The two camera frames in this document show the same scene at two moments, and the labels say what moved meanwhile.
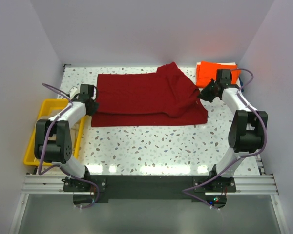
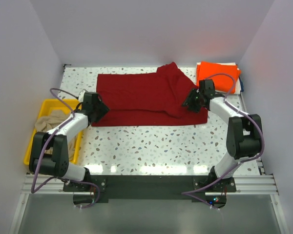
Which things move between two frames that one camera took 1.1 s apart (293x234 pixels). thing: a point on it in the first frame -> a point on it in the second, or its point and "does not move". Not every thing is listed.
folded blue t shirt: (241, 84) does not move
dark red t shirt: (167, 97) does not move
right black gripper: (204, 95) -> (188, 101)
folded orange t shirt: (206, 72) does not move
